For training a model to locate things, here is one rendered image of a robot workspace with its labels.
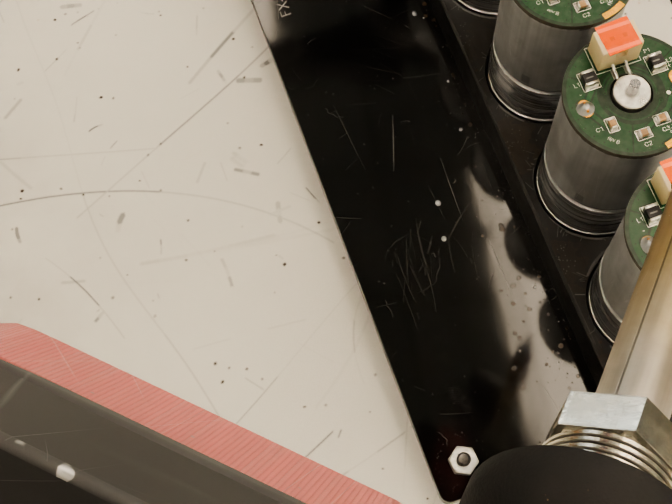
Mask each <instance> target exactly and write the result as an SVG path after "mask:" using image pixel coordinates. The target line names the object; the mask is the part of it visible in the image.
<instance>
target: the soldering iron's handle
mask: <svg viewBox="0 0 672 504"><path fill-rule="evenodd" d="M459 504H672V489H671V488H669V487H668V486H667V485H665V484H664V483H662V482H661V481H659V480H658V479H656V478H654V477H653V476H651V475H650V474H648V473H646V472H644V471H642V470H640V469H638V468H636V467H634V466H632V465H630V464H627V463H625V462H622V461H620V460H618V459H615V458H612V457H609V456H606V455H603V454H600V453H596V452H592V451H588V450H584V449H580V448H573V447H566V446H555V445H532V446H524V447H518V448H513V449H510V450H506V451H503V452H500V453H498V454H496V455H494V456H492V457H490V458H489V459H487V460H486V461H484V462H483V463H482V464H481V465H480V466H479V467H478V468H477V469H476V470H475V471H474V473H473V474H472V476H471V478H470V480H469V482H468V484H467V486H466V489H465V491H464V493H463V495H462V498H461V500H460V502H459Z"/></svg>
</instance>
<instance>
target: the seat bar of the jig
mask: <svg viewBox="0 0 672 504"><path fill-rule="evenodd" d="M429 1H430V4H431V6H432V8H433V11H434V13H435V15H436V17H437V20H438V22H439V24H440V27H441V29H442V31H443V34H444V36H445V38H446V40H447V43H448V45H449V47H450V50H451V52H452V54H453V57H454V59H455V61H456V63H457V66H458V68H459V70H460V73H461V75H462V77H463V80H464V82H465V84H466V86H467V89H468V91H469V93H470V96H471V98H472V100H473V102H474V105H475V107H476V109H477V112H478V114H479V116H480V119H481V121H482V123H483V125H484V128H485V130H486V132H487V135H488V137H489V139H490V142H491V144H492V146H493V148H494V151H495V153H496V155H497V158H498V160H499V162H500V165H501V167H502V169H503V171H504V174H505V176H506V178H507V181H508V183H509V185H510V188H511V190H512V192H513V194H514V197H515V199H516V201H517V204H518V206H519V208H520V211H521V213H522V215H523V217H524V220H525V222H526V224H527V227H528V229H529V231H530V234H531V236H532V238H533V240H534V243H535V245H536V247H537V250H538V252H539V254H540V257H541V259H542V261H543V263H544V266H545V268H546V270H547V273H548V275H549V277H550V279H551V282H552V284H553V286H554V289H555V291H556V293H557V296H558V298H559V300H560V302H561V305H562V307H563V309H564V312H565V314H566V316H567V319H568V321H569V323H570V325H571V328H572V330H573V332H574V335H575V337H576V339H577V342H578V344H579V346H580V348H581V351H582V353H583V355H584V358H585V360H586V362H587V365H588V367H589V369H590V371H591V374H592V376H593V378H594V381H595V383H596V385H597V387H598V384H599V382H600V379H601V376H602V374H603V371H604V368H605V366H606V363H607V360H608V358H609V355H610V352H611V350H612V347H613V345H612V344H611V343H610V342H609V341H608V340H607V339H606V338H605V337H604V336H603V335H602V334H601V333H600V332H599V330H598V329H597V327H596V326H595V324H594V322H593V320H592V317H591V315H590V312H589V308H588V302H587V289H588V284H589V282H590V280H591V278H592V276H593V274H594V272H595V270H596V268H597V266H598V264H599V262H600V260H601V258H602V256H603V254H604V253H605V251H606V249H607V247H608V246H609V244H610V242H611V241H612V239H613V237H614V235H615V234H614V235H610V236H601V237H594V236H586V235H581V234H578V233H575V232H572V231H570V230H568V229H566V228H564V227H563V226H561V225H560V224H558V223H557V222H556V221H555V220H554V219H552V218H551V216H550V215H549V214H548V213H547V212H546V210H545V209H544V208H543V206H542V204H541V202H540V200H539V198H538V195H537V191H536V186H535V176H536V173H537V169H538V166H539V163H540V159H541V156H542V153H543V149H544V146H545V143H546V139H547V137H548V134H549V132H550V129H551V125H552V123H538V122H532V121H528V120H525V119H522V118H520V117H518V116H516V115H514V114H512V113H511V112H509V111H508V110H506V109H505V108H504V107H503V106H502V105H501V104H500V103H499V102H498V101H497V99H496V98H495V96H494V95H493V93H492V91H491V89H490V87H489V84H488V80H487V68H488V63H489V57H490V51H491V45H492V39H493V34H494V29H495V26H496V21H497V17H495V16H486V15H481V14H478V13H475V12H473V11H470V10H468V9H466V8H465V7H463V6H462V5H460V4H459V3H458V2H457V1H456V0H429Z"/></svg>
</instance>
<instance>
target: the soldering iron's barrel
mask: <svg viewBox="0 0 672 504"><path fill-rule="evenodd" d="M671 414H672V183H671V192H670V195H669V197H668V200H667V203H666V205H665V208H664V211H663V213H662V216H661V219H660V221H659V224H658V227H657V229H656V232H655V235H654V237H653V240H652V243H651V245H650V248H649V251H648V253H647V256H646V259H645V261H644V264H643V267H642V270H641V272H640V275H639V278H638V280H637V283H636V286H635V288H634V291H633V294H632V296H631V299H630V302H629V304H628V307H627V310H626V312H625V315H624V318H623V320H622V323H621V326H620V328H619V331H618V334H617V336H616V339H615V342H614V344H613V347H612V350H611V352H610V355H609V358H608V360H607V363H606V366H605V368H604V371H603V374H602V376H601V379H600V382H599V384H598V387H597V390H596V392H595V393H593V392H580V391H570V393H569V395H568V397H567V399H566V400H565V402H564V404H563V406H562V408H561V410H560V412H559V414H558V416H557V417H556V419H555V421H554V423H553V425H552V427H551V429H550V431H549V433H548V435H547V437H546V440H545V442H544V443H543V444H542V445H555V446H566V447H573V448H580V449H584V450H588V451H592V452H596V453H600V454H603V455H606V456H609V457H612V458H615V459H618V460H620V461H622V462H625V463H627V464H630V465H632V466H634V467H636V468H638V469H640V470H642V471H644V472H646V473H648V474H650V475H651V476H653V477H654V478H656V479H658V480H659V481H661V482H662V483H664V484H665V485H667V486H668V487H669V488H671V489H672V422H671V421H670V417H671Z"/></svg>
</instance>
